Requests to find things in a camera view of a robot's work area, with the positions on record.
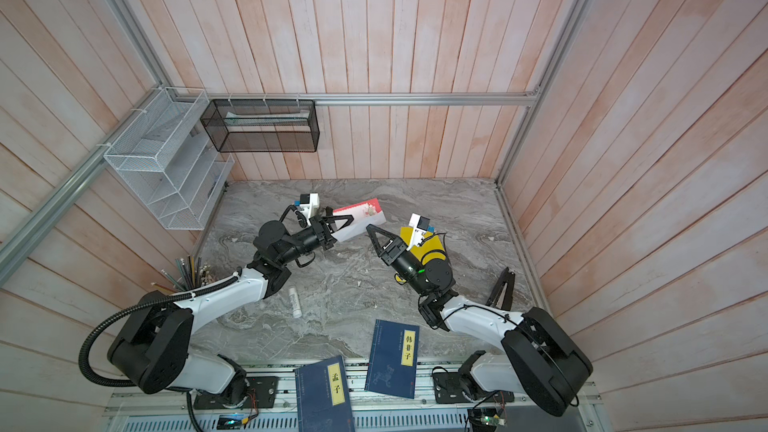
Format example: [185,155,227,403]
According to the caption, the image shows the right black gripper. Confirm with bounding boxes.
[373,227,431,300]

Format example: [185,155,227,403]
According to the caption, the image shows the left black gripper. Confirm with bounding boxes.
[277,214,354,265]

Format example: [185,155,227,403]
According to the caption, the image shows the red white letter card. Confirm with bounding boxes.
[332,198,386,242]

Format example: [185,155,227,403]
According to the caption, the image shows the yellow envelope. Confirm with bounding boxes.
[410,232,448,265]

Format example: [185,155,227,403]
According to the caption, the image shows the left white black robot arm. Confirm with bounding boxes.
[78,213,354,406]

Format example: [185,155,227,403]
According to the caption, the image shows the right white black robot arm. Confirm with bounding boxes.
[366,225,594,417]

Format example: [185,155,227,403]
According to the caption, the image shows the black mesh basket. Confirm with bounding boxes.
[201,98,320,153]

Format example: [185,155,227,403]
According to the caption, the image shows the blue book on table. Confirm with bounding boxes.
[365,319,420,399]

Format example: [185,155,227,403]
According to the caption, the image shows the pen holder with pencils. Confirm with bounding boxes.
[152,256,215,294]

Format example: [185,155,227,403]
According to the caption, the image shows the aluminium frame rail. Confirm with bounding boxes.
[206,92,538,107]

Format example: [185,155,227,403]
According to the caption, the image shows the blue book on rail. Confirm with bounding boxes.
[294,356,355,432]

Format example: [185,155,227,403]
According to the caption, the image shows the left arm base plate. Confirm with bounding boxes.
[193,376,279,410]

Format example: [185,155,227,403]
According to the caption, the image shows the white wire mesh shelf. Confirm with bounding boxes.
[104,87,234,231]

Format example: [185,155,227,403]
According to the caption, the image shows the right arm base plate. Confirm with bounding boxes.
[431,364,522,404]

